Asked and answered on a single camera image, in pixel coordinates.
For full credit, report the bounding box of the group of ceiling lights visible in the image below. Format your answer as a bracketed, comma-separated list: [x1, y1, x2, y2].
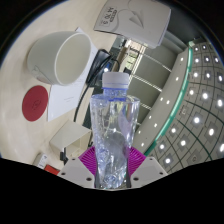
[133, 39, 224, 168]

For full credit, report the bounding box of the clear plastic water bottle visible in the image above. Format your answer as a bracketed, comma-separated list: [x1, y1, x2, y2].
[89, 71, 141, 191]

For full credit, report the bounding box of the white paper sheet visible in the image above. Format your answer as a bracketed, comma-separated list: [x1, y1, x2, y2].
[47, 26, 99, 123]

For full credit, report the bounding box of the black desk phone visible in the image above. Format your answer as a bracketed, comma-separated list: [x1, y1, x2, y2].
[85, 48, 114, 84]

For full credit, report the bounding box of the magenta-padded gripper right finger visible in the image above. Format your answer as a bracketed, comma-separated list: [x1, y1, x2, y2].
[124, 146, 169, 190]

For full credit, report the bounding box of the black handled tool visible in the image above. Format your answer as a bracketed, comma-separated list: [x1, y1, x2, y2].
[59, 148, 69, 164]

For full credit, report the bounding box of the white copy paper box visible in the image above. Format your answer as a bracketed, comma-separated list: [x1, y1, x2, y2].
[93, 0, 172, 50]

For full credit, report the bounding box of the flat round red coaster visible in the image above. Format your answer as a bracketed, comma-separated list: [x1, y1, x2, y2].
[21, 85, 50, 123]

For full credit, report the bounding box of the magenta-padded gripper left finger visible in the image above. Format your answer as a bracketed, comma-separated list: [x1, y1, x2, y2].
[58, 146, 100, 190]

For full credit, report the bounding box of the white cup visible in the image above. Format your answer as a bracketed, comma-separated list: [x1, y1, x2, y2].
[26, 30, 92, 87]

